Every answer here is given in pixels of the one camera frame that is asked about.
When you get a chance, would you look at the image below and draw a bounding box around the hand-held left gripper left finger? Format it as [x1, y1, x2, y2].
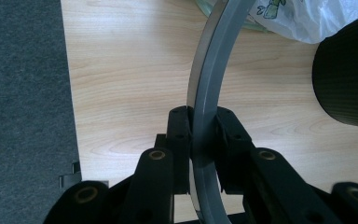
[154, 105, 191, 195]

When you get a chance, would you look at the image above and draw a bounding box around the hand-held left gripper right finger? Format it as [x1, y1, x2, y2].
[215, 105, 256, 194]

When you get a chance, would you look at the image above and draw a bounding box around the gray bin rim ring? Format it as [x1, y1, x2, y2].
[186, 0, 258, 224]

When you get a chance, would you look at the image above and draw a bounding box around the gray trash bin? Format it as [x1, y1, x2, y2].
[311, 15, 358, 131]

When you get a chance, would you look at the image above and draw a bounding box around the white printed trash bag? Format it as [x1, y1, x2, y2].
[247, 0, 358, 45]

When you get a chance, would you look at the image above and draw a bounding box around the gray tape strip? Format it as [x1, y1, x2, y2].
[58, 161, 83, 189]

